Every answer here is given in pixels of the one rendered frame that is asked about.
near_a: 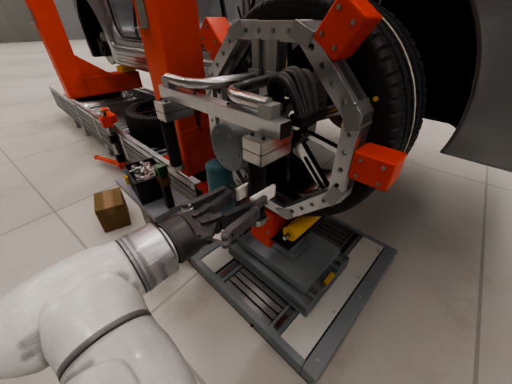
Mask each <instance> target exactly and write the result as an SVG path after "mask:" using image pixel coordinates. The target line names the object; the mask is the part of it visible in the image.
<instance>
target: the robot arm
mask: <svg viewBox="0 0 512 384"><path fill-rule="evenodd" d="M275 191H276V184H272V185H270V186H268V187H266V188H264V189H263V190H261V191H259V192H258V193H256V194H255V195H253V196H251V197H250V201H248V202H247V203H243V204H242V205H240V206H237V207H235V208H232V209H230V210H228V211H225V212H224V213H221V212H220V211H221V210H223V209H224V208H225V207H226V206H228V205H229V204H230V203H231V202H232V201H233V200H235V198H236V200H237V201H240V200H241V199H243V198H244V197H246V196H248V182H247V183H245V184H240V185H239V186H237V187H234V185H229V189H228V188H226V186H221V187H218V188H216V189H215V190H212V191H210V192H208V193H206V194H203V195H201V196H199V197H197V198H194V199H192V200H187V201H184V202H181V209H182V214H181V215H179V214H174V215H173V216H170V217H168V218H167V219H164V220H163V221H161V222H159V223H158V225H157V226H156V225H155V224H153V223H147V224H145V225H144V226H141V227H139V228H138V229H136V230H134V231H132V232H130V233H128V234H126V235H122V236H120V237H119V238H118V239H116V240H114V241H112V242H109V243H107V244H105V245H100V246H96V247H92V248H88V249H86V250H84V251H81V252H79V253H77V254H74V255H72V256H70V257H68V258H66V259H64V260H62V261H60V262H58V263H56V264H54V265H52V266H50V267H48V268H47V269H45V270H43V271H41V272H39V273H38V274H36V275H34V276H33V277H31V278H30V279H28V280H26V281H25V282H23V283H22V284H20V285H19V286H16V287H15V288H14V289H13V290H11V291H10V292H8V293H6V294H5V295H4V296H3V297H2V298H0V379H11V378H17V377H22V376H28V375H31V374H35V373H38V372H40V371H42V370H44V369H46V368H47V367H48V366H50V367H51V368H52V369H53V372H54V373H55V374H56V376H57V378H58V380H59V383H60V384H197V381H196V380H195V378H194V375H193V373H192V372H191V370H190V367H189V366H188V365H187V362H186V361H185V359H184V357H183V356H182V354H181V352H180V351H179V350H178V347H177V346H176V344H175V343H174V342H173V340H172V339H171V338H170V336H169V335H168V333H167V332H166V331H165V330H164V329H162V327H161V326H160V325H159V324H158V323H157V321H156V320H155V319H154V318H153V316H152V314H151V313H150V311H149V309H148V307H147V305H146V303H145V300H144V298H143V296H144V295H145V294H146V293H147V292H148V291H151V290H153V289H154V288H155V287H156V286H158V285H159V284H160V283H162V282H163V281H165V280H167V279H168V278H169V277H171V276H172V275H173V274H175V273H177V272H178V270H179V263H184V262H185V261H186V260H188V259H189V258H191V257H192V256H194V255H195V254H196V253H198V251H199V250H200V249H201V248H202V247H203V246H204V245H209V244H211V243H213V242H216V243H219V244H222V248H224V249H227V248H228V247H229V246H230V245H231V243H232V241H233V240H234V239H235V238H236V237H238V236H239V235H240V234H242V233H243V232H244V231H245V230H246V229H247V228H249V227H250V226H251V225H253V224H254V223H255V222H257V221H258V220H259V219H260V208H261V207H262V206H264V205H265V204H267V201H268V200H269V199H271V198H272V197H274V196H275ZM220 193H221V194H220ZM226 226H227V227H226ZM224 229H225V230H224ZM218 232H219V234H217V233H218Z"/></svg>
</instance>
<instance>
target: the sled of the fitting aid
mask: <svg viewBox="0 0 512 384"><path fill-rule="evenodd" d="M249 231H251V226H250V227H249V228H248V230H246V231H245V232H243V233H242V234H241V235H239V236H238V237H237V238H235V239H234V240H233V241H232V243H231V245H230V246H229V253H230V255H231V256H233V257H234V258H235V259H236V260H237V261H239V262H240V263H241V264H243V265H244V266H245V267H246V268H248V269H249V270H250V271H251V272H252V273H253V274H254V275H255V276H256V277H258V278H259V279H260V280H262V281H263V282H264V283H265V284H266V285H268V286H269V287H270V288H271V289H272V290H273V291H274V292H275V293H277V294H278V295H279V296H281V297H282V298H283V299H284V300H285V301H287V302H288V303H289V304H290V305H291V306H292V307H293V308H294V309H296V310H297V311H298V312H300V313H301V314H302V315H303V316H304V317H307V316H308V314H309V313H310V312H311V311H312V310H313V309H314V307H315V306H316V305H317V303H318V302H319V300H320V299H321V298H322V297H323V296H324V295H325V293H326V292H327V291H328V289H329V288H330V287H331V285H332V284H333V283H334V282H335V281H336V279H337V278H338V277H339V276H340V275H341V273H342V272H343V271H344V269H345V268H346V267H347V263H348V261H349V257H348V256H347V255H345V254H343V253H341V252H340V253H339V255H338V256H337V257H336V258H335V259H334V260H333V261H332V262H331V264H330V265H329V266H328V267H327V269H326V270H325V271H324V272H323V273H322V275H321V276H320V277H319V278H318V279H317V280H316V281H315V282H314V283H313V284H312V285H311V287H310V288H309V289H308V290H307V291H306V293H305V294H303V293H301V292H300V291H298V289H297V288H295V287H294V286H292V285H291V284H290V283H288V282H287V281H286V280H284V279H283V278H282V277H281V276H280V275H278V274H277V273H276V272H274V271H273V270H271V269H270V268H269V267H268V266H267V265H266V264H264V263H263V262H262V261H260V260H259V259H258V258H256V257H255V256H254V255H253V254H252V253H250V252H249V251H247V250H246V249H245V248H243V247H242V246H241V245H240V244H239V239H240V238H241V237H242V236H243V235H245V234H246V233H248V232H249Z"/></svg>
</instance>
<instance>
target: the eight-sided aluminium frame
mask: <svg viewBox="0 0 512 384"><path fill-rule="evenodd" d="M321 22H322V20H313V19H295V20H258V19H240V20H234V21H233V22H232V24H231V26H230V27H229V28H228V33H227V34H226V37H225V39H224V41H223V42H222V45H221V47H220V48H219V51H218V53H217V54H216V57H215V59H214V60H213V63H212V65H211V66H210V69H209V71H208V72H207V73H206V77H216V76H222V75H231V74H232V73H233V72H234V70H235V68H236V66H237V65H238V63H239V62H240V60H241V58H242V57H243V56H244V54H245V52H246V50H247V49H248V47H249V46H250V44H251V38H260V39H261V40H266V41H270V39H273V40H279V42H289V43H299V45H300V46H301V48H302V50H303V52H304V53H305V55H306V57H307V58H308V60H309V62H310V63H311V65H312V67H313V69H314V70H315V72H316V74H317V76H318V77H319V79H320V81H321V82H322V84H323V86H324V87H325V90H326V91H327V92H328V95H329V96H330V98H331V99H332V101H333V103H334V105H335V107H336V108H337V109H338V112H339V114H340V115H341V117H342V118H343V123H342V126H341V133H340V137H339V140H338V147H337V151H336V155H335V159H334V165H333V169H332V173H331V180H330V184H329V187H326V188H324V189H322V190H319V191H316V192H315V193H312V194H309V195H307V196H305V197H302V198H299V199H298V200H293V199H291V198H289V197H287V196H286V195H284V194H282V193H280V192H278V191H275V196H274V197H272V198H271V199H269V200H268V201H267V204H265V206H266V207H267V208H268V209H270V210H272V211H274V212H275V213H277V214H278V215H280V217H283V218H285V219H293V218H294V217H297V216H301V215H303V214H306V213H310V212H313V211H316V210H320V209H322V208H325V207H328V206H334V205H335V204H337V203H340V202H341V201H342V200H344V199H345V198H346V197H347V196H348V195H349V194H350V193H351V191H352V188H353V186H354V179H351V178H349V177H348V173H349V170H350V165H351V162H352V158H353V155H354V152H355V151H356V150H357V149H359V148H360V147H361V146H363V145H364V144H365V142H366V138H367V134H368V132H369V128H370V124H371V123H372V118H373V113H374V108H373V106H372V104H371V103H370V98H368V97H367V96H366V94H365V93H364V91H363V89H362V88H361V86H360V84H359V82H358V81H357V79H356V77H355V75H354V74H353V72H352V70H351V69H350V66H349V65H348V64H347V61H346V60H345V59H339V60H335V61H332V60H331V59H330V58H329V56H328V55H327V53H326V52H325V51H324V50H323V49H322V47H321V46H320V45H319V44H318V42H317V41H316V40H315V39H314V35H315V32H316V31H317V29H318V27H319V25H320V24H321ZM206 77H205V78H206ZM206 95H209V96H212V97H215V98H219V99H222V100H225V101H227V91H226V88H216V89H208V90H206ZM208 115H209V122H210V138H211V133H212V130H213V127H214V126H215V125H216V124H218V123H222V122H226V120H223V119H220V118H218V117H214V116H212V115H210V114H208ZM232 174H233V179H234V181H235V183H236V184H237V186H239V185H240V184H245V183H247V182H248V168H247V167H244V168H242V169H240V170H238V171H233V172H232Z"/></svg>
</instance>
